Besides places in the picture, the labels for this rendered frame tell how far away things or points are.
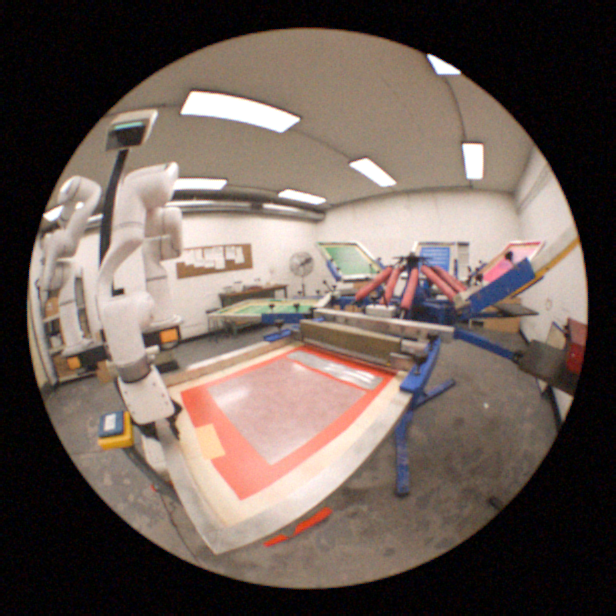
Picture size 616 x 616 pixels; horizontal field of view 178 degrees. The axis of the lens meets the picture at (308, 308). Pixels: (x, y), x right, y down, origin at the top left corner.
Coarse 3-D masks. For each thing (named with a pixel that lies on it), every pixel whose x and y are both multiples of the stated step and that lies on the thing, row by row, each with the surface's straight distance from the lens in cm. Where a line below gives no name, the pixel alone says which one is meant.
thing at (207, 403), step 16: (288, 352) 77; (320, 352) 74; (256, 368) 68; (272, 368) 66; (288, 368) 65; (304, 368) 64; (208, 384) 64; (224, 384) 62; (240, 384) 61; (256, 384) 59; (272, 384) 58; (288, 384) 57; (192, 400) 59; (208, 400) 57; (224, 400) 55; (240, 400) 54; (256, 400) 53; (192, 416) 53; (208, 416) 52; (224, 416) 50
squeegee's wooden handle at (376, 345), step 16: (304, 320) 78; (304, 336) 79; (320, 336) 72; (336, 336) 67; (352, 336) 63; (368, 336) 60; (384, 336) 59; (368, 352) 62; (384, 352) 59; (400, 352) 60
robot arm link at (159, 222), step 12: (144, 168) 61; (156, 168) 59; (156, 216) 68; (168, 216) 68; (180, 216) 69; (156, 228) 68; (168, 228) 68; (180, 228) 70; (180, 240) 72; (180, 252) 75
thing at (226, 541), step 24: (288, 336) 83; (216, 360) 71; (240, 360) 73; (168, 384) 69; (384, 408) 43; (168, 432) 46; (384, 432) 38; (168, 456) 41; (360, 456) 34; (192, 480) 36; (312, 480) 31; (336, 480) 31; (192, 504) 34; (288, 504) 30; (312, 504) 30; (216, 528) 31; (240, 528) 30; (264, 528) 29; (288, 528) 32; (216, 552) 31
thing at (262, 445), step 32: (320, 384) 56; (352, 384) 56; (384, 384) 56; (256, 416) 48; (288, 416) 46; (320, 416) 46; (352, 416) 45; (224, 448) 43; (256, 448) 41; (288, 448) 40; (320, 448) 39; (224, 480) 38; (256, 480) 37
